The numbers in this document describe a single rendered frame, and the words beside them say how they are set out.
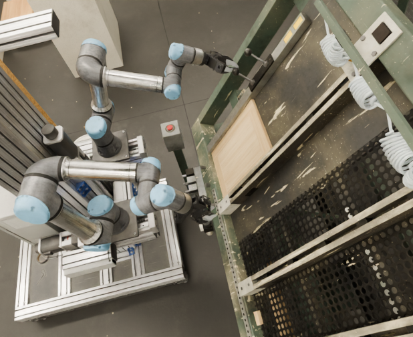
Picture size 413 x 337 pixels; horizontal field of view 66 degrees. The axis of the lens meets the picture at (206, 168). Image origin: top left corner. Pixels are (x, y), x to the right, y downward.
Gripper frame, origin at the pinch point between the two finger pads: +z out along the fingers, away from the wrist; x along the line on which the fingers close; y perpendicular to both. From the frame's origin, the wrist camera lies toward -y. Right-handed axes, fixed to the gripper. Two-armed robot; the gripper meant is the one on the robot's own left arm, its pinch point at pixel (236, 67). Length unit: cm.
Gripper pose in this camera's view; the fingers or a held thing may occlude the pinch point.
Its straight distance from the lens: 170.2
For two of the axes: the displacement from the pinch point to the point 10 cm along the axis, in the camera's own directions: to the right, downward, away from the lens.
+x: -3.2, 8.0, 5.1
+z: 8.8, 0.7, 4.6
